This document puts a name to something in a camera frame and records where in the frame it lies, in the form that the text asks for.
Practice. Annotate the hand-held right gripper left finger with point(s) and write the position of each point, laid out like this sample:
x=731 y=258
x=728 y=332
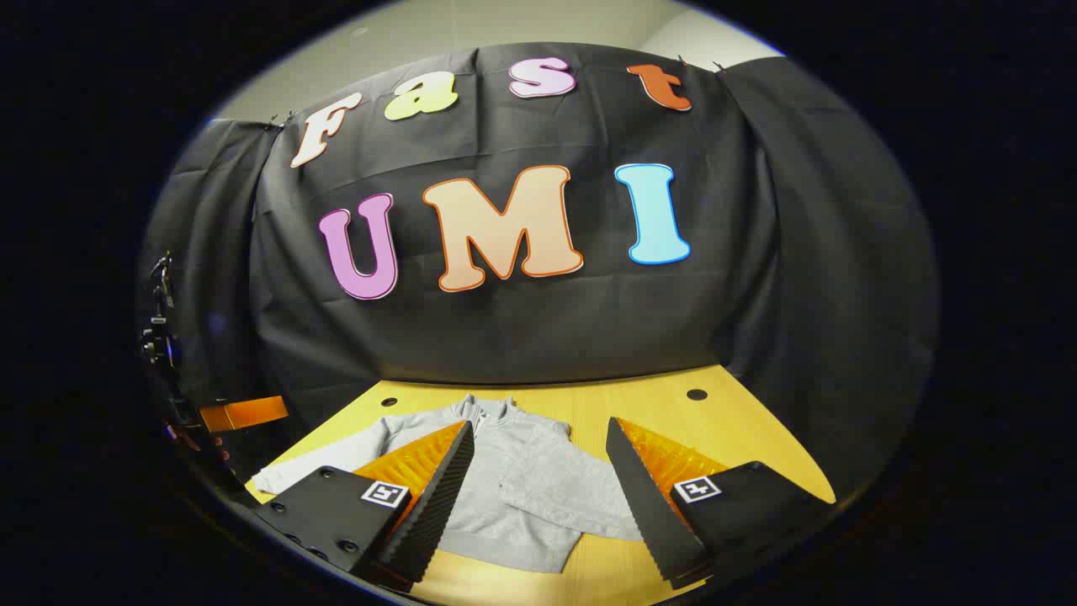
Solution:
x=437 y=505

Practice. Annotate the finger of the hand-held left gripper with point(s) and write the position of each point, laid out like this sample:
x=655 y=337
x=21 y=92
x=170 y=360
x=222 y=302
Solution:
x=248 y=412

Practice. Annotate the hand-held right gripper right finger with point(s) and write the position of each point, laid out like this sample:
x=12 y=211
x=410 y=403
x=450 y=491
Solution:
x=648 y=505

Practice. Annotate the grey zip-neck sweatshirt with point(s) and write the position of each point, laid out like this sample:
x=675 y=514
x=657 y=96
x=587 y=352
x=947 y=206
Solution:
x=522 y=480

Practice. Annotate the black backdrop cloth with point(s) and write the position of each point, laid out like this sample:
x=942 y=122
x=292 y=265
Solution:
x=538 y=337

